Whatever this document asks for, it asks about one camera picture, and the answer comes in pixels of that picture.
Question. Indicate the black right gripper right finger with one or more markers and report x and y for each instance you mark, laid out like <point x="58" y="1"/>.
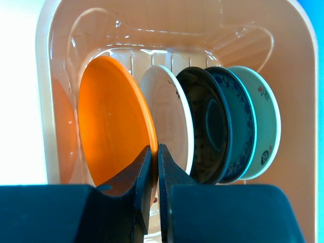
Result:
<point x="192" y="212"/>

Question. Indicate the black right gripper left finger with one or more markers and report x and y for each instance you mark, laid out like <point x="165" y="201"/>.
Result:
<point x="115" y="211"/>

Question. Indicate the cream white plate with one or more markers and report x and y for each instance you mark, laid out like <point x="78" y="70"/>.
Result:
<point x="170" y="113"/>

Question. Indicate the orange plastic plate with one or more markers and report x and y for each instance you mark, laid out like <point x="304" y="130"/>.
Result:
<point x="114" y="120"/>

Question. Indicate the orange plastic dish rack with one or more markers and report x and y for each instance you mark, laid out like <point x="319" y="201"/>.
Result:
<point x="274" y="38"/>

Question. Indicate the blue patterned plate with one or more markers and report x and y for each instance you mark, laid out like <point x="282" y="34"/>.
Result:
<point x="243" y="122"/>

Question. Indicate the dark brown plate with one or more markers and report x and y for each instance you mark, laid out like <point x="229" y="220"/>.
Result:
<point x="211" y="124"/>

